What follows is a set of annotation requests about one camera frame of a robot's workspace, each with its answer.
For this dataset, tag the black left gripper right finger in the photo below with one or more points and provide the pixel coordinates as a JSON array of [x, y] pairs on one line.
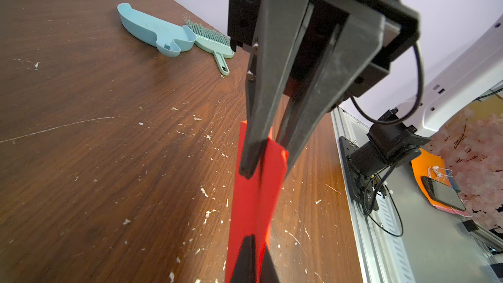
[[268, 272]]

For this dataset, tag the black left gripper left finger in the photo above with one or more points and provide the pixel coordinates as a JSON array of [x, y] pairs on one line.
[[244, 267]]

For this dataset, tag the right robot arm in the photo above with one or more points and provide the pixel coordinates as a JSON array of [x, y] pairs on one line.
[[398, 134]]

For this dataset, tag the orange paper sheet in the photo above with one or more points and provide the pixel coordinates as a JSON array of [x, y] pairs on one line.
[[433, 166]]

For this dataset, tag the green hand brush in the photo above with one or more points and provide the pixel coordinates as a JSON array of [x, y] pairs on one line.
[[213, 42]]

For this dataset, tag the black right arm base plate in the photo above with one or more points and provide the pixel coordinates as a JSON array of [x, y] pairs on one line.
[[355, 173]]

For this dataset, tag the red square paper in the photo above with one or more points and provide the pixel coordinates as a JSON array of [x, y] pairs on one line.
[[254, 203]]

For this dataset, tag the black smartphone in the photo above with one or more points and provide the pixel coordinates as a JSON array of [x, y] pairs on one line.
[[442, 193]]

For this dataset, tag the aluminium front rail frame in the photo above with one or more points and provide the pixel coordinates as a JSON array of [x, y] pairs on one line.
[[406, 239]]

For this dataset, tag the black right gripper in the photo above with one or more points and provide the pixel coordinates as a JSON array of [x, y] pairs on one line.
[[317, 52]]

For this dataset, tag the light blue dustpan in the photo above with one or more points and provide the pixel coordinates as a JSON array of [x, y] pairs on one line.
[[169, 39]]

